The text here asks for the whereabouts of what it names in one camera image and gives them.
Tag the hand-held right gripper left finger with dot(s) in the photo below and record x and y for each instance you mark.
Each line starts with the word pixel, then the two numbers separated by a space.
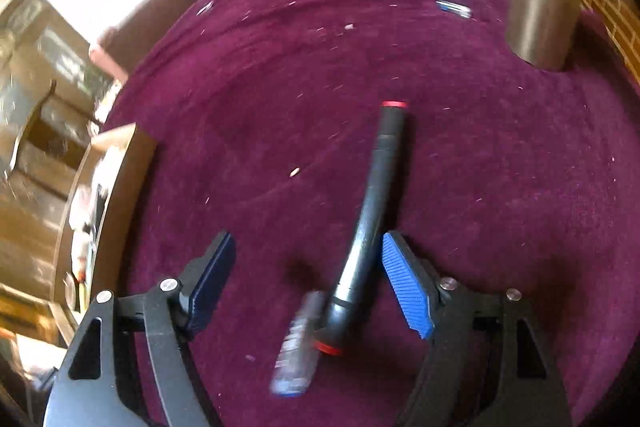
pixel 216 277

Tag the dark wooden chair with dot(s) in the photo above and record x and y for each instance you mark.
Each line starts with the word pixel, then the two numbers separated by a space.
pixel 45 132

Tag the dark wooden glass cabinet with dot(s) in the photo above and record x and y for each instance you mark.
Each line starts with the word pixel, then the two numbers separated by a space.
pixel 30 57

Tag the black marker red ends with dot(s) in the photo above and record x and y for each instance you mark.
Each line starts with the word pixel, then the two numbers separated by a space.
pixel 372 217

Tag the clear plastic pen cap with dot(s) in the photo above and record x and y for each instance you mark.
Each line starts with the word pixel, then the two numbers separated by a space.
pixel 297 347

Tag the small metal clip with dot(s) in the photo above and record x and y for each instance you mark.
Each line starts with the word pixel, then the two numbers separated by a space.
pixel 204 9

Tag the maroon upholstered chair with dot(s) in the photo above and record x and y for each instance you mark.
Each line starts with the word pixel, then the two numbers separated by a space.
pixel 145 22

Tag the cardboard box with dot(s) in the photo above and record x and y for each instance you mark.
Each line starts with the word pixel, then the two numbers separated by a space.
pixel 127 187

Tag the small blue silver battery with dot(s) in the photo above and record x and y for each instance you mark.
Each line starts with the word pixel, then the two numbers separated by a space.
pixel 452 8

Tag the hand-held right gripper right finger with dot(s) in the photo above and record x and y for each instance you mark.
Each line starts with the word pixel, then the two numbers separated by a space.
pixel 407 292

